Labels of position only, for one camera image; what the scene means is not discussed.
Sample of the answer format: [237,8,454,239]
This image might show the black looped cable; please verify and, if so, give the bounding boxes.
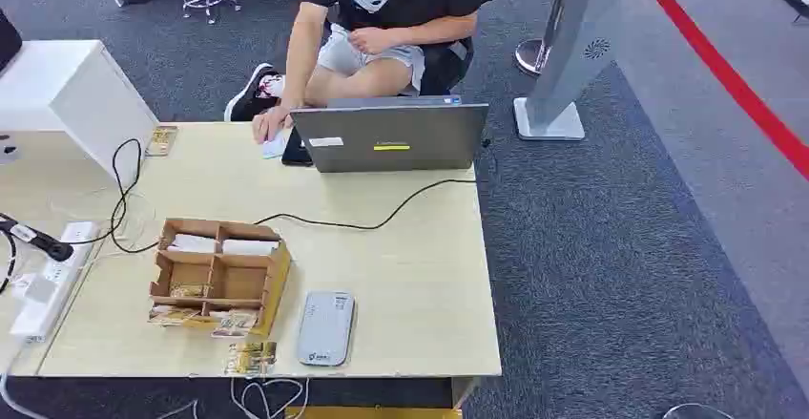
[69,138,160,256]

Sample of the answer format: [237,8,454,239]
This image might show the grey flat device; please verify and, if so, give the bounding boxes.
[296,290,357,368]

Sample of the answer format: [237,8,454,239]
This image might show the white power strip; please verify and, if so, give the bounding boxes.
[9,220,102,344]

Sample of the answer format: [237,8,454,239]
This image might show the white cables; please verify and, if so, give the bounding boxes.
[229,376,312,419]

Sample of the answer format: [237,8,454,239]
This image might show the person's left hand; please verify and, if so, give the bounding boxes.
[346,26,394,56]

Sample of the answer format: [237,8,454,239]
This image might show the white card stack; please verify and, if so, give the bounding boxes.
[220,239,280,258]
[166,233,218,255]

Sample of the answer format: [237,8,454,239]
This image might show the black phone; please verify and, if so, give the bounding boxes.
[280,126,315,168]

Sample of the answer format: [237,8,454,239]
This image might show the wooden desk leg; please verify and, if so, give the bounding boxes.
[450,376,482,410]

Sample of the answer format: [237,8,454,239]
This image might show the black laptop cable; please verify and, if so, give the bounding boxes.
[254,178,479,232]

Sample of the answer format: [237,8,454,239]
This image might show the grey kiosk stand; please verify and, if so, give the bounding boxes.
[512,0,625,143]

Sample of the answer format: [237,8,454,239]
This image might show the black plug with label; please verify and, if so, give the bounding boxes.
[0,213,75,263]

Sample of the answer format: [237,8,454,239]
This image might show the black office chair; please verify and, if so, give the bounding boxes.
[418,35,476,97]

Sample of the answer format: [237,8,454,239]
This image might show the gold printed cards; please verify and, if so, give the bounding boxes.
[223,341,279,378]

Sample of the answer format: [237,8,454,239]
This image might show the white cabinet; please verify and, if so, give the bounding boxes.
[0,39,160,181]

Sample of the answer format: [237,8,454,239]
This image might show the gold printed card stack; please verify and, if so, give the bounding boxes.
[168,283,211,299]

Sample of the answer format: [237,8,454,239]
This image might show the yellow board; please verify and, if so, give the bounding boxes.
[284,406,464,419]

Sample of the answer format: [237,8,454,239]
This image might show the grey laptop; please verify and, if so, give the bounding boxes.
[289,94,490,175]

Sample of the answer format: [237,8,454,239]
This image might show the person's right hand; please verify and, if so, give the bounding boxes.
[252,104,296,146]

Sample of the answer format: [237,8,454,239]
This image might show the chrome stanchion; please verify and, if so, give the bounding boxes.
[514,0,575,78]

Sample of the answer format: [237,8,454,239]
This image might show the wooden card box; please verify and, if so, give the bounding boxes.
[148,217,293,340]

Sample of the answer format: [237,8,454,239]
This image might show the thin black cable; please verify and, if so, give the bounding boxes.
[0,228,18,297]

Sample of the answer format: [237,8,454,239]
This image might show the gold card pack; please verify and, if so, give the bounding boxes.
[144,125,180,158]

